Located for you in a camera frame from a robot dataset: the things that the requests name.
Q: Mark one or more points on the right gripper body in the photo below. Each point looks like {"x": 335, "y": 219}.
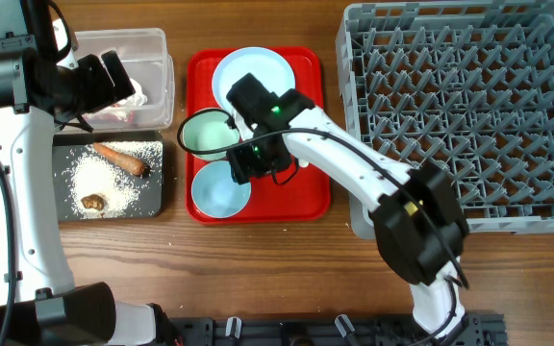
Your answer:
{"x": 254, "y": 160}

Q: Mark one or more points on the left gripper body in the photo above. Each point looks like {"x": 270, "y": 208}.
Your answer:
{"x": 88, "y": 86}

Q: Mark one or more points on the red snack wrapper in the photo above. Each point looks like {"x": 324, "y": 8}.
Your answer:
{"x": 111, "y": 115}

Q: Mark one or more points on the white tissue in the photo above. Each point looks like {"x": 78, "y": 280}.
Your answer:
{"x": 138, "y": 99}

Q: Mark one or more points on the light blue bowl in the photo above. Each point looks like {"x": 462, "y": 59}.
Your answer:
{"x": 215, "y": 193}

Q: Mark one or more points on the green bowl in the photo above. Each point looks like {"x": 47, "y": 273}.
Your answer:
{"x": 208, "y": 129}

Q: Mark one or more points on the light blue plate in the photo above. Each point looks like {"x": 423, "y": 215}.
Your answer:
{"x": 268, "y": 67}

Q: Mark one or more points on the orange carrot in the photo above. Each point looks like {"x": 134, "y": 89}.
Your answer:
{"x": 126, "y": 162}

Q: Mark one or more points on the white rice grains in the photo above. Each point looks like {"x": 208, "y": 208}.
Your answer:
{"x": 99, "y": 178}

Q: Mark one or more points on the brown food scrap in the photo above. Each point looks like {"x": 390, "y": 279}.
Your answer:
{"x": 93, "y": 202}

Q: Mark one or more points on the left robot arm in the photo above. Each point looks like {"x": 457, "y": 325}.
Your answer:
{"x": 43, "y": 88}

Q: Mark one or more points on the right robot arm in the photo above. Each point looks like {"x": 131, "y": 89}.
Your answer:
{"x": 417, "y": 220}

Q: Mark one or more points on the clear plastic waste bin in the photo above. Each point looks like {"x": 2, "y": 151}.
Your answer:
{"x": 144, "y": 55}

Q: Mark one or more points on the black waste tray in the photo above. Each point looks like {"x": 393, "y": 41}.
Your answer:
{"x": 152, "y": 202}

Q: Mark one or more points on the grey dishwasher rack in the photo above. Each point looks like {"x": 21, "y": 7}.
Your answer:
{"x": 465, "y": 85}

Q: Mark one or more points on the red serving tray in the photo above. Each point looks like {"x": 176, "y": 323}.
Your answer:
{"x": 307, "y": 195}

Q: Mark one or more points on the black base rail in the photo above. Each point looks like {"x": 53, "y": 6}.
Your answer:
{"x": 475, "y": 329}

